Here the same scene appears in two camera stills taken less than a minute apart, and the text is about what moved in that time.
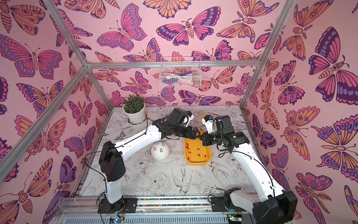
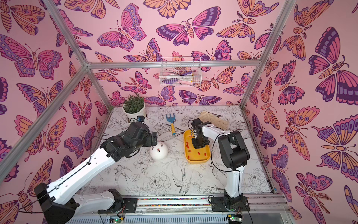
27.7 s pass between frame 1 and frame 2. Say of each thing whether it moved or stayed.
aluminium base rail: stayed
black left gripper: moved
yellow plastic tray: stayed
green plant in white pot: stayed
